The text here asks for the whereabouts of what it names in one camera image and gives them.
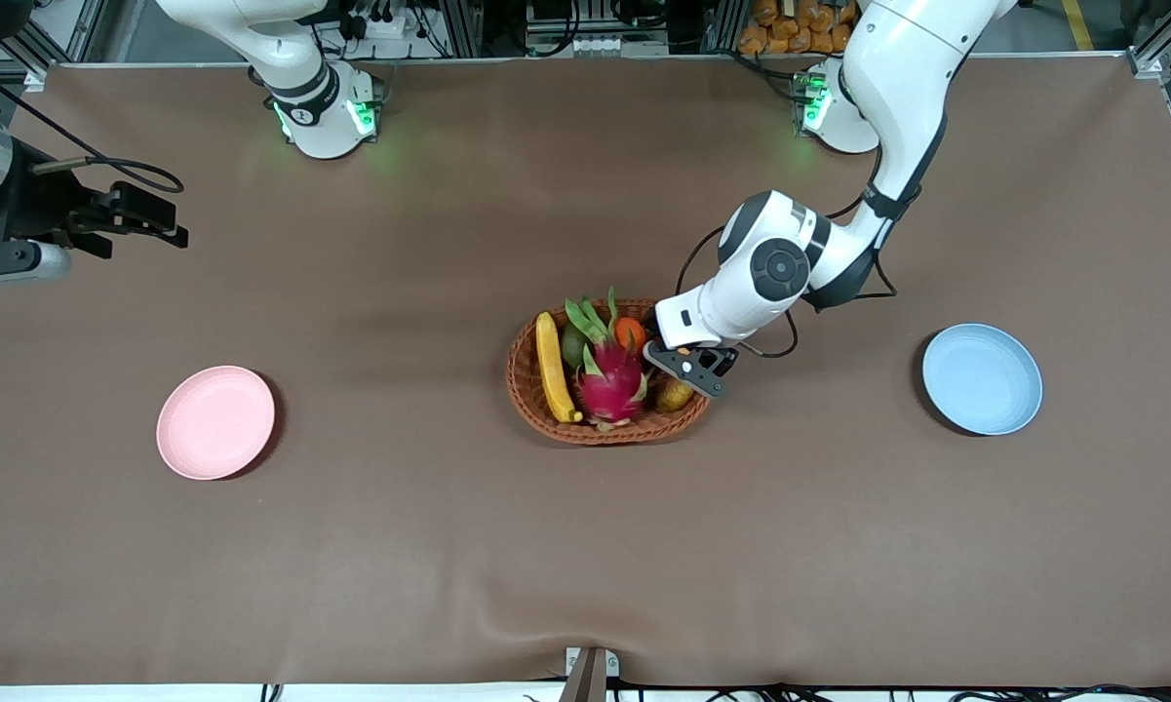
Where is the yellow banana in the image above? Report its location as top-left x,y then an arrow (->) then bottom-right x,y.
535,310 -> 584,425

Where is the pink dragon fruit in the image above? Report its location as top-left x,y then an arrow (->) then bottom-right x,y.
564,287 -> 652,432

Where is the brown wicker basket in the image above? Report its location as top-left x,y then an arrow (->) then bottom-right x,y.
506,298 -> 720,447

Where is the brown table cloth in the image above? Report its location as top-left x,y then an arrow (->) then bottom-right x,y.
0,54 -> 1171,689

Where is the pink plate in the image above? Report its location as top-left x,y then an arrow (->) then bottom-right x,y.
156,365 -> 277,482

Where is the light blue plate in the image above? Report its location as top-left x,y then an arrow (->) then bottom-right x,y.
921,323 -> 1044,437

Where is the white power strip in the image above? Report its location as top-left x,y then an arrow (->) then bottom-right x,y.
343,8 -> 412,42

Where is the orange packaged goods pile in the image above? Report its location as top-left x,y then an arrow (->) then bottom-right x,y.
737,0 -> 859,57

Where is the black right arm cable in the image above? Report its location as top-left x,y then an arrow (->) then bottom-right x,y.
0,49 -> 186,194

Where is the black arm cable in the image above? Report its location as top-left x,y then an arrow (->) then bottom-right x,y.
678,146 -> 900,361
0,49 -> 186,194

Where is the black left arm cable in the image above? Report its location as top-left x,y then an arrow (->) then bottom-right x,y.
678,146 -> 900,361

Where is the grey metal bracket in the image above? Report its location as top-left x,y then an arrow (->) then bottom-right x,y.
558,646 -> 621,702

